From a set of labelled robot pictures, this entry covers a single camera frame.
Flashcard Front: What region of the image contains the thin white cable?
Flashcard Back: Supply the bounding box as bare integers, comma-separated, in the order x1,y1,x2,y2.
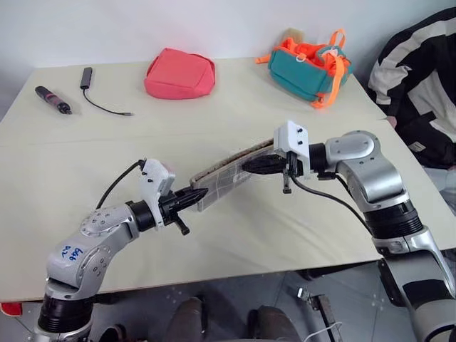
305,321,343,342

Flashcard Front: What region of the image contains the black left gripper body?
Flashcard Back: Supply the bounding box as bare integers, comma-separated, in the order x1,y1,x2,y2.
158,191,191,237

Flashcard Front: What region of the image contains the grey plaid pouch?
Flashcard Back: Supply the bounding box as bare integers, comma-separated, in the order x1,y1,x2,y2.
190,138,283,214

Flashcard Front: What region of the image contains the black and red marker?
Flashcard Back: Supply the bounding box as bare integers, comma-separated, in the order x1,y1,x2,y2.
34,85,73,116

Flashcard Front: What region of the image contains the beige object behind backpack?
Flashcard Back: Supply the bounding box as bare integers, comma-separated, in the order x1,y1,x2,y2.
282,27,304,43

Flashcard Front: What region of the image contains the black and white jacket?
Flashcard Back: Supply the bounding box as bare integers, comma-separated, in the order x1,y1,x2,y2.
367,6,456,169

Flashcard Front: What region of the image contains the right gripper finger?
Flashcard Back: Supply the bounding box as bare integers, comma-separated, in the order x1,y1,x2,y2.
242,155,284,170
245,163,285,176

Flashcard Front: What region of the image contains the black USB hub with cable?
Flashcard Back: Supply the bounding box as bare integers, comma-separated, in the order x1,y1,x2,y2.
78,66,136,118

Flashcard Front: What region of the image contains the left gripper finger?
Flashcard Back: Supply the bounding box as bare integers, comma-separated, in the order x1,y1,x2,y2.
177,195,206,212
175,187,208,204

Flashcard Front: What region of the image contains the pink fabric pouch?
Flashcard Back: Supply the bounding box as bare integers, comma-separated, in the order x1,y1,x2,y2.
143,47,217,101

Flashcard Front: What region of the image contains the metal bar under table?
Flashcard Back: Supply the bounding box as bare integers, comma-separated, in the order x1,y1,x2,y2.
295,286,343,342

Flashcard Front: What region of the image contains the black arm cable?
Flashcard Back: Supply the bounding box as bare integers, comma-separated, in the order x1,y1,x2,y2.
289,173,375,233
96,160,147,209

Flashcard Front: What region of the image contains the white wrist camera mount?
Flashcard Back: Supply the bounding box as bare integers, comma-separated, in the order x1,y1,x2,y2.
272,120,311,177
138,158,177,229

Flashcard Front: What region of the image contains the red object under table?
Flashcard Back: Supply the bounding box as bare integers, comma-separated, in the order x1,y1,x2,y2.
0,301,23,317

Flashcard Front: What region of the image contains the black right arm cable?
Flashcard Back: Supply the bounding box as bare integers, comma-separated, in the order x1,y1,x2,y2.
289,173,375,233

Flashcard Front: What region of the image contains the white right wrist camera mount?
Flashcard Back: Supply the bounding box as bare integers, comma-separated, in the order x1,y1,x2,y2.
272,120,311,177

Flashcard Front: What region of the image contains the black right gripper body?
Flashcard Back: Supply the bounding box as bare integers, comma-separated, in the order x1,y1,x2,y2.
280,151,304,195

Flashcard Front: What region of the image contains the teal and orange backpack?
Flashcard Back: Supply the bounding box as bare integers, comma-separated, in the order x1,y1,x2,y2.
254,28,355,110

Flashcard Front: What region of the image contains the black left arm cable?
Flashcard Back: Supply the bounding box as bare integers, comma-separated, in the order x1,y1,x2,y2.
96,160,147,209

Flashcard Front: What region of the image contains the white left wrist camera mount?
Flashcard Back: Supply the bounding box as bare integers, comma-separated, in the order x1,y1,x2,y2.
138,158,177,229

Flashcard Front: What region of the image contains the dark rounded shape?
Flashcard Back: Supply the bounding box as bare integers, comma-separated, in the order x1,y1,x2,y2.
101,323,126,342
170,296,209,342
248,305,301,342

